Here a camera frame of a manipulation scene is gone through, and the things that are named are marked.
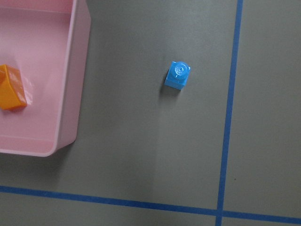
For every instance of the small blue single-stud block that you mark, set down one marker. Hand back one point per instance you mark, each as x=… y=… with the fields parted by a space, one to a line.
x=177 y=75

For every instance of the orange single-stud block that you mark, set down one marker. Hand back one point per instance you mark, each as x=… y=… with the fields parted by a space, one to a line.
x=12 y=94

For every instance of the pink plastic box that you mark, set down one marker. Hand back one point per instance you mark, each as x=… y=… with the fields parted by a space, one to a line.
x=47 y=40

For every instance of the blue tape grid lines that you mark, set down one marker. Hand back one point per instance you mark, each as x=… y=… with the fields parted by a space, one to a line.
x=223 y=151

